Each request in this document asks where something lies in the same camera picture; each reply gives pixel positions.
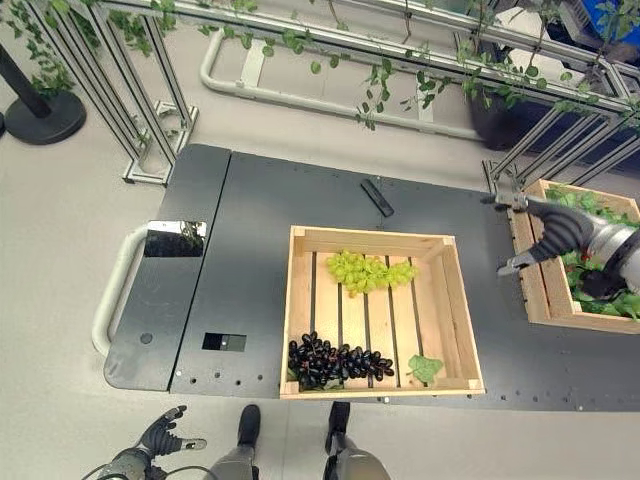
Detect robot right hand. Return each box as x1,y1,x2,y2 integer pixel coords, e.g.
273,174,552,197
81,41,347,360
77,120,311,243
480,192,594,277

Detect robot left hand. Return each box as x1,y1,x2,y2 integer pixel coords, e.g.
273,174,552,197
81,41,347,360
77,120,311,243
138,405,208,459

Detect wooden crate with leaves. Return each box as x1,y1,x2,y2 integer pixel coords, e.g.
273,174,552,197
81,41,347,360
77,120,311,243
505,178,640,335

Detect green leaves in crate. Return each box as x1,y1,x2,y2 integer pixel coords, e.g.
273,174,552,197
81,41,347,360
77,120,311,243
543,183,640,322

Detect robot left leg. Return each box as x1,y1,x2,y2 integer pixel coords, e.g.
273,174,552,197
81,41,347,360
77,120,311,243
207,403,262,480

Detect black plant pot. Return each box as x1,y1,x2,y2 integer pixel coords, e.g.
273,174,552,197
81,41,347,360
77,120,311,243
467,42,546,151

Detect black cart top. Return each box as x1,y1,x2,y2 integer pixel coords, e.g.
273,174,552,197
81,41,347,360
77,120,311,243
103,143,640,414

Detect black rectangular bar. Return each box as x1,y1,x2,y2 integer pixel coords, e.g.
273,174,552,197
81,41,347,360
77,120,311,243
360,179,396,218

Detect dark purple grape bunch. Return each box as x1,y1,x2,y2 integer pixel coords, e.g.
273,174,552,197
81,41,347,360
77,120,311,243
286,330,396,392

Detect green grape bunch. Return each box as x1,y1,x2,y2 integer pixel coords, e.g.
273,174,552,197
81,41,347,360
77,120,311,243
326,250,420,299

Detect loose green leaf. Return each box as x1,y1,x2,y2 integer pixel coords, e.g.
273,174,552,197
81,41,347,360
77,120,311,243
405,353,446,387

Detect large wooden crate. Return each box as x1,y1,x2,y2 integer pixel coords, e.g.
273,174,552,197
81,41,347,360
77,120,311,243
277,224,486,401

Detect blue bin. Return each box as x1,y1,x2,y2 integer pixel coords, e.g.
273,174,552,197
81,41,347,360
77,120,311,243
547,0,640,44

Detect hanging green vine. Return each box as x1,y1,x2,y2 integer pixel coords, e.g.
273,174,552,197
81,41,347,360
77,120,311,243
197,0,640,132

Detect black stanchion base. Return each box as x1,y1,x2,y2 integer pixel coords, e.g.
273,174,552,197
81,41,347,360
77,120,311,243
0,43,88,146

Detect aluminium frame post with braces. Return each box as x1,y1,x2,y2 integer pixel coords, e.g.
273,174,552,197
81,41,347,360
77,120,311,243
480,59,640,194

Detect grey cart handle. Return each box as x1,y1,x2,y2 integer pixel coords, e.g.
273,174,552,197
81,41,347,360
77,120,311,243
91,223,150,357

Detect aluminium frame rail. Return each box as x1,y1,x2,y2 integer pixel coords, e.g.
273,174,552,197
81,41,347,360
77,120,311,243
97,0,640,114

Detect grey tube frame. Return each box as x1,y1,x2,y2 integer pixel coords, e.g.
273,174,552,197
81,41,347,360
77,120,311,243
199,27,484,142

